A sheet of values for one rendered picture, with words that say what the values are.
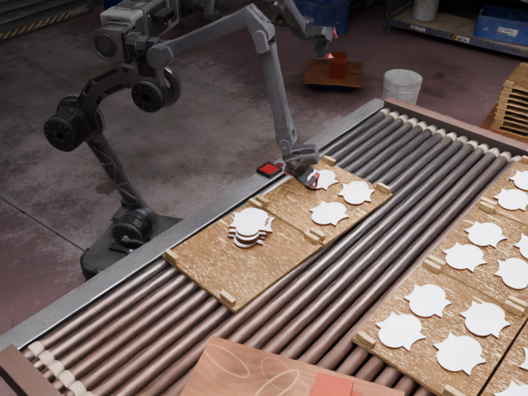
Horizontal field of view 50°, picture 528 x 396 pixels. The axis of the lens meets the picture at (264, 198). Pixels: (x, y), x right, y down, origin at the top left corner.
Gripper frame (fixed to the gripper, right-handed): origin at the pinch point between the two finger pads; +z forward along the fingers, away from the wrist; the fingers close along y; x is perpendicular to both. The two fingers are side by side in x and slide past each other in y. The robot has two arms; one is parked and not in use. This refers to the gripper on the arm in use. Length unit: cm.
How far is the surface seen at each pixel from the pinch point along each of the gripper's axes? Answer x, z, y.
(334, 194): -1.7, 3.8, -11.6
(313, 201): 6.0, -1.2, -8.8
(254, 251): 35.0, -20.4, -13.2
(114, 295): 73, -43, 4
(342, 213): 4.4, -2.0, -21.8
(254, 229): 29.4, -23.7, -9.7
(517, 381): 22, -15, -98
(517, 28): -305, 283, 85
